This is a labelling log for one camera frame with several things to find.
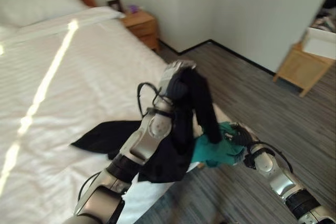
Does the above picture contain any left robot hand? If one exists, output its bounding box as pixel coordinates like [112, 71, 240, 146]
[158, 60, 197, 104]

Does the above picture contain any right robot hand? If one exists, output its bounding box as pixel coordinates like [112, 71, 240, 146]
[227, 122, 253, 146]

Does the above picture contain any teal green garment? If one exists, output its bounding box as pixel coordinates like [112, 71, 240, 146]
[189, 121, 246, 168]

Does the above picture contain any black garment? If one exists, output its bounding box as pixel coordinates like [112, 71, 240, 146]
[70, 69, 223, 184]

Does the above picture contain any white bed duvet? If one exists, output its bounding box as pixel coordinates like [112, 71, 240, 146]
[0, 6, 259, 224]

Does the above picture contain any white laundry basket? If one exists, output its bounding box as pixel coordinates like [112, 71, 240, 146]
[301, 26, 336, 60]

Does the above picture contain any clothes pile in basket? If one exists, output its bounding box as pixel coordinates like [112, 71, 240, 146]
[310, 0, 336, 34]

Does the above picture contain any wooden nightstand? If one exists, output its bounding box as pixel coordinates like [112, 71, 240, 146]
[121, 10, 161, 53]

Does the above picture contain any light wooden side table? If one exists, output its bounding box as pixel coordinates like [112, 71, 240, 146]
[272, 42, 336, 98]

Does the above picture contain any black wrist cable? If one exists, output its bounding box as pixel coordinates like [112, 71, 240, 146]
[136, 82, 165, 116]

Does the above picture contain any dark picture frame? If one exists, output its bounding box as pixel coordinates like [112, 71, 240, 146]
[107, 0, 124, 13]

